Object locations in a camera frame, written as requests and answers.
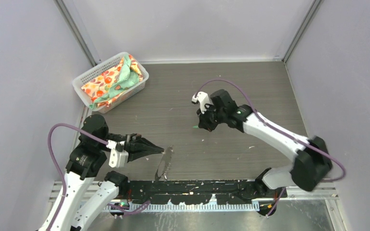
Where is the metal keyring holder plate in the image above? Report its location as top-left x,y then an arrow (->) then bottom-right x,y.
154,146 -> 174,181

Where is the white slotted cable duct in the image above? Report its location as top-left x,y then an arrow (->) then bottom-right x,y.
102,203 -> 260,212

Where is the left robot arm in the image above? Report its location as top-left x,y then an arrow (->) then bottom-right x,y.
39,115 -> 165,231

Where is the white plastic basket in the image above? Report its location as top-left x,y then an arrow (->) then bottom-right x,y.
72,52 -> 149,114

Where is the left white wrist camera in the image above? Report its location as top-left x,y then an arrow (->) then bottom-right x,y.
106,140 -> 129,168

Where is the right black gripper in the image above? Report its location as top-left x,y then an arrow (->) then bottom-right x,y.
197,103 -> 226,132

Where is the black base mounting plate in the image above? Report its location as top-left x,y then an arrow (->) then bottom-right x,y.
117,180 -> 287,205

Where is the colourful patterned cloth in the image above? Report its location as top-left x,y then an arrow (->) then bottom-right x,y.
80,54 -> 145,109

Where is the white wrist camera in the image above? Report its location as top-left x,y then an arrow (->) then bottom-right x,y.
106,140 -> 129,168
191,91 -> 213,115

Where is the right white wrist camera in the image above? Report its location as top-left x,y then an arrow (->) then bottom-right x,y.
191,91 -> 213,115

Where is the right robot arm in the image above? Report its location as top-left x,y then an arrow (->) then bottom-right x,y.
191,89 -> 332,198

